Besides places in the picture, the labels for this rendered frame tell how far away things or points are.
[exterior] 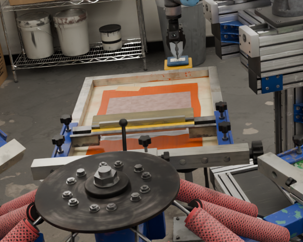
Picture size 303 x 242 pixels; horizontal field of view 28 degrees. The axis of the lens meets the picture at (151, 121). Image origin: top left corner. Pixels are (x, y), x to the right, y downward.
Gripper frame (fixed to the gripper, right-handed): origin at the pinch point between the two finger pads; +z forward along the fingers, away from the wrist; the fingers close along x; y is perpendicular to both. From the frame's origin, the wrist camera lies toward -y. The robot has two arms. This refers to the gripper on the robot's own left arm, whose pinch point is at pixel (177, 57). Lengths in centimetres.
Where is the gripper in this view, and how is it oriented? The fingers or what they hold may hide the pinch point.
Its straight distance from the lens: 283.5
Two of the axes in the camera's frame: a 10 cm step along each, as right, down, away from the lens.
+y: 0.3, -4.4, 9.0
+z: 1.1, 8.9, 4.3
